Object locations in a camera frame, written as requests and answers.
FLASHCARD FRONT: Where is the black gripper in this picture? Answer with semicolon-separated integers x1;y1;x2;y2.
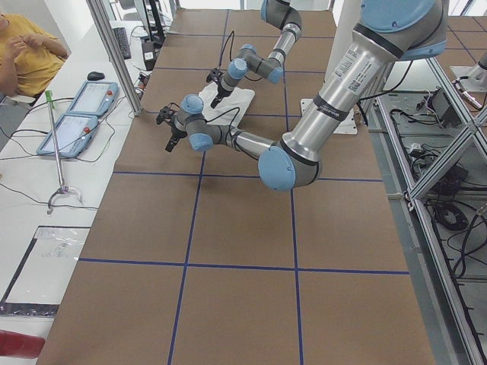
210;84;232;109
165;123;187;153

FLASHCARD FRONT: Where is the white long-sleeve printed shirt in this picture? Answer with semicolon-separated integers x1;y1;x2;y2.
199;83;255;127

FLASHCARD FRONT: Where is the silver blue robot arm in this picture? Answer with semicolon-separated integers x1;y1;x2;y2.
207;1;302;109
156;1;448;191

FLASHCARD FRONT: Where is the blue teach pendant far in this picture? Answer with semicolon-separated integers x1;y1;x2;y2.
68;81;119;117

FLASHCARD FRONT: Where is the blue teach pendant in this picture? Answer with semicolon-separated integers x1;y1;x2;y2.
68;81;119;117
55;113;98;158

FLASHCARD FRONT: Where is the blue teach pendant near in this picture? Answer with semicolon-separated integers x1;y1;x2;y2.
55;113;98;158

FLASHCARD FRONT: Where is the black computer mouse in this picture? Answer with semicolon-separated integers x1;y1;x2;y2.
87;71;105;81

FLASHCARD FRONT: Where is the black keyboard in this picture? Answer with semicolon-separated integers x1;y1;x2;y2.
112;27;132;59

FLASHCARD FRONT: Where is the grabber reach tool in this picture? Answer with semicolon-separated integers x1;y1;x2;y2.
44;90;83;214

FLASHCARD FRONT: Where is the person in yellow shirt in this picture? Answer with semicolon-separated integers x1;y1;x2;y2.
1;13;68;99

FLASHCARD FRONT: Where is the clear plastic bag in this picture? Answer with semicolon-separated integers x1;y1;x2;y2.
1;226;90;318

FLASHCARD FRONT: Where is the red cylinder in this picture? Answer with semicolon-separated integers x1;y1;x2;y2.
1;329;46;359

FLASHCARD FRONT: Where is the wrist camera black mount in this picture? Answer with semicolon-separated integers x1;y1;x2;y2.
156;106;177;125
206;68;224;85

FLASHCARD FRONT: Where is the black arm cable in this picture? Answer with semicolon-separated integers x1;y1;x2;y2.
203;106;241;149
218;30;236;71

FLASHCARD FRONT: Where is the aluminium frame post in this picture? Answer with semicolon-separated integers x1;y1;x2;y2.
86;0;142;116

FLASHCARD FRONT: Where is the aluminium frame rail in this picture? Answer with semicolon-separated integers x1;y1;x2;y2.
373;59;486;364

